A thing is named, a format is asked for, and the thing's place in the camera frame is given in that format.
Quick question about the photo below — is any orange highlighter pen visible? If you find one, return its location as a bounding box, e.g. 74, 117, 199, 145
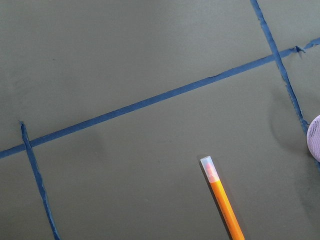
200, 156, 245, 240

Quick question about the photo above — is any pink mesh pen holder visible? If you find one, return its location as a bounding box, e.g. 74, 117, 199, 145
306, 115, 320, 162

